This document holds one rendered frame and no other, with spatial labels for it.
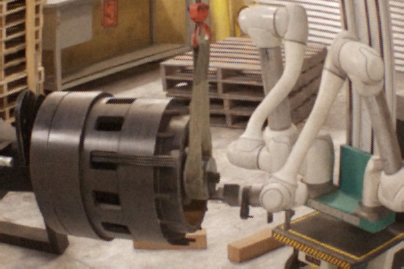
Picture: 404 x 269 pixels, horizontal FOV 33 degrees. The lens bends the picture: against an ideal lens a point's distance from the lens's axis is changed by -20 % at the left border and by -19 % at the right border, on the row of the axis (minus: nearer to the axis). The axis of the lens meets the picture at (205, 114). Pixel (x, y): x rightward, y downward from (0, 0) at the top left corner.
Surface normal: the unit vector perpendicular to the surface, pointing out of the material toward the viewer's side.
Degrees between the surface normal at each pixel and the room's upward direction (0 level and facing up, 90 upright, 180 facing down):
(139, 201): 91
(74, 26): 90
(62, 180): 81
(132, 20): 90
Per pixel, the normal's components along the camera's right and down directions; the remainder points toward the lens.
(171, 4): 0.76, 0.13
